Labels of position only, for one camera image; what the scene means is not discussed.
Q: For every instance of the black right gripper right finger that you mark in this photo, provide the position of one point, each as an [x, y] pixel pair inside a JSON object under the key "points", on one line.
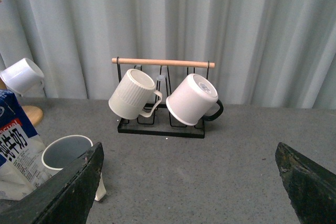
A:
{"points": [[310, 187]]}

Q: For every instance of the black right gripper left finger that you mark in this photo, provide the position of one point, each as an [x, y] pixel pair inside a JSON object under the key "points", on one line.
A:
{"points": [[65, 198]]}

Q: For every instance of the cream HOME mug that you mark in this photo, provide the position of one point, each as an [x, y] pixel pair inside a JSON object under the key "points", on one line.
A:
{"points": [[63, 151]]}

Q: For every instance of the blue white milk carton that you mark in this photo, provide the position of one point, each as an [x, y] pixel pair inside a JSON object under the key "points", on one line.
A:
{"points": [[21, 148]]}

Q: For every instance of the wooden mug tree stand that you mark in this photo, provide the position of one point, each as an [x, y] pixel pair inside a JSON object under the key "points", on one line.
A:
{"points": [[35, 114]]}

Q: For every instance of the cream ribbed hanging mug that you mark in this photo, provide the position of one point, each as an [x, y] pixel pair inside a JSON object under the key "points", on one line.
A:
{"points": [[132, 94]]}

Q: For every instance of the white mug on tree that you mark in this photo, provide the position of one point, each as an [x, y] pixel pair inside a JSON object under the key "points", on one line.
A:
{"points": [[23, 76]]}

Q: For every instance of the grey pleated curtain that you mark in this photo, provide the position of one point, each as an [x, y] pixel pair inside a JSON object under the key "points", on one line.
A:
{"points": [[266, 52]]}

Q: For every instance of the white mug black handle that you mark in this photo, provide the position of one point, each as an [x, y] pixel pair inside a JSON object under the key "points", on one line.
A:
{"points": [[194, 99]]}

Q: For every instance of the black wire mug rack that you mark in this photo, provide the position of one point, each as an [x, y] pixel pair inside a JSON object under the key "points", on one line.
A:
{"points": [[161, 122]]}

